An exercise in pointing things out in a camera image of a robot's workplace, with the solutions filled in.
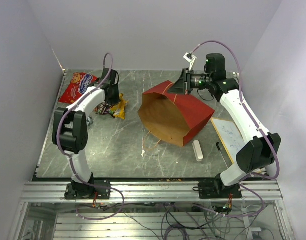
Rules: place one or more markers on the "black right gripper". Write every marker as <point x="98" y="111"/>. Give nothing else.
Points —
<point x="179" y="87"/>

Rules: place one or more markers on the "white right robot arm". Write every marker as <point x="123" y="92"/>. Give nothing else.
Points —
<point x="261" y="146"/>

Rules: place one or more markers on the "white eraser block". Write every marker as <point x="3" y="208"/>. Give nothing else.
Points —
<point x="197" y="150"/>

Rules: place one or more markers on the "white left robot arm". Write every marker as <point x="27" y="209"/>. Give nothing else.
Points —
<point x="70" y="133"/>

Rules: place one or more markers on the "small whiteboard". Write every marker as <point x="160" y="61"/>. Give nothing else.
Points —
<point x="229" y="135"/>

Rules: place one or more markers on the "yellow snack packet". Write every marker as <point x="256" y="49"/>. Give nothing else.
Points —
<point x="122" y="114"/>

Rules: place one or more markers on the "black marker pen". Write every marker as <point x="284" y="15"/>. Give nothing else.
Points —
<point x="219" y="149"/>

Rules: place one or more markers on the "clear blue snack packet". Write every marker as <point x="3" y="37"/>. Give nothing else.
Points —
<point x="89" y="120"/>

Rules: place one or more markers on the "red cookie snack bag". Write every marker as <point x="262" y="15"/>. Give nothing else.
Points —
<point x="77" y="87"/>

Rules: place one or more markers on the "red paper bag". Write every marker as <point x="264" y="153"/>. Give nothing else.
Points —
<point x="173" y="118"/>

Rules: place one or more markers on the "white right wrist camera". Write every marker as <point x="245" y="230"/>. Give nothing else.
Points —
<point x="191" y="59"/>

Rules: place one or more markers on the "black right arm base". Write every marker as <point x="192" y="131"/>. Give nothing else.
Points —
<point x="213" y="188"/>

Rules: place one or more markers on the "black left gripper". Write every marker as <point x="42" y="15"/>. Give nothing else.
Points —
<point x="115" y="100"/>

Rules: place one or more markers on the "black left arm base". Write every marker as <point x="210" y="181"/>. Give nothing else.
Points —
<point x="80" y="191"/>

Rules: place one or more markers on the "gold foil snack packet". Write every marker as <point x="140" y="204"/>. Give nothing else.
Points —
<point x="120" y="106"/>

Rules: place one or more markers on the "purple M&M's packet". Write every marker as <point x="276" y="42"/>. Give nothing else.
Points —
<point x="102" y="109"/>

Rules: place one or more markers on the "aluminium frame rail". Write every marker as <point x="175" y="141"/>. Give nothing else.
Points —
<point x="152" y="192"/>

